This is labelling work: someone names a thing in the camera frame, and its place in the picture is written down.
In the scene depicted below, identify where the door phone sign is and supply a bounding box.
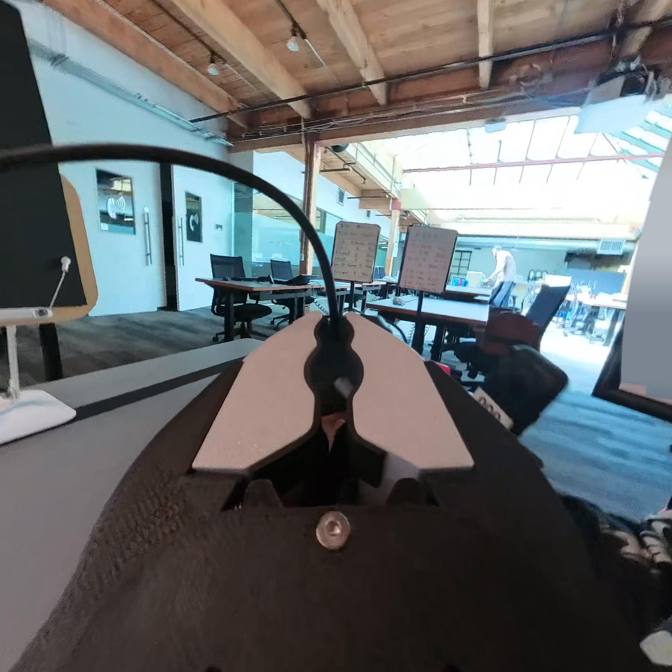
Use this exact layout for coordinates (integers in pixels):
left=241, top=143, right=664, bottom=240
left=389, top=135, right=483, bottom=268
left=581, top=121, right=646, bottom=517
left=96, top=168, right=137, bottom=236
left=184, top=192, right=203, bottom=244

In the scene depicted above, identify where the white metal stand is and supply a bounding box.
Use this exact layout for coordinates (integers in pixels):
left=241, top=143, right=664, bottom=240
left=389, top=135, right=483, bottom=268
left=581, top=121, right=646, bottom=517
left=0, top=255, right=78, bottom=445

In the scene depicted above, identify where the black adapter hub with cable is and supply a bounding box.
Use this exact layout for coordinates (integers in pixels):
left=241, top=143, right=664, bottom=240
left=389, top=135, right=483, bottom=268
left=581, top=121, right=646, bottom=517
left=0, top=143, right=358, bottom=400

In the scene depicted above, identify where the brown bag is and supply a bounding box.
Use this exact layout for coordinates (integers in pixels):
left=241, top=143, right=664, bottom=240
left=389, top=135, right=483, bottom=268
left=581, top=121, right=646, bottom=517
left=483, top=311, right=541, bottom=358

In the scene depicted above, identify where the handwritten whiteboard on stand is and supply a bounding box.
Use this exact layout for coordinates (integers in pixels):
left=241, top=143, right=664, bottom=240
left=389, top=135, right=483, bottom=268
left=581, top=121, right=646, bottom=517
left=330, top=222, right=382, bottom=316
left=397, top=224, right=460, bottom=321

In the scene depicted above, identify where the grey office desk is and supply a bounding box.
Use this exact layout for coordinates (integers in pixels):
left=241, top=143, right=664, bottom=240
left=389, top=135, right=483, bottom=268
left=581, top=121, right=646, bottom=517
left=195, top=275, right=350, bottom=343
left=365, top=294, right=492, bottom=364

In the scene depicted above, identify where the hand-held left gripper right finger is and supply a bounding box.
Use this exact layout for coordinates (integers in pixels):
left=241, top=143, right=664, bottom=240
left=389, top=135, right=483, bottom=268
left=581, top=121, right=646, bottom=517
left=342, top=311, right=476, bottom=471

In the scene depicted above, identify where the black square panel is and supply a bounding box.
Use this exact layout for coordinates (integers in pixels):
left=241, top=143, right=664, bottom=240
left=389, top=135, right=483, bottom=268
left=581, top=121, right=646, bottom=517
left=0, top=0, right=88, bottom=312

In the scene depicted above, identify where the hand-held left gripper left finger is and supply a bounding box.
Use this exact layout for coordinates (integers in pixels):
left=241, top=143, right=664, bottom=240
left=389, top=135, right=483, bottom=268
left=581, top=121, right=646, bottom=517
left=190, top=310, right=339, bottom=473

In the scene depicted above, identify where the black office chair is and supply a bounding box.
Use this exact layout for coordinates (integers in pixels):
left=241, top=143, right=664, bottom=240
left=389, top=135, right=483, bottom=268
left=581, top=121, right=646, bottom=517
left=210, top=254, right=273, bottom=343
left=269, top=258, right=316, bottom=327
left=456, top=283, right=572, bottom=380

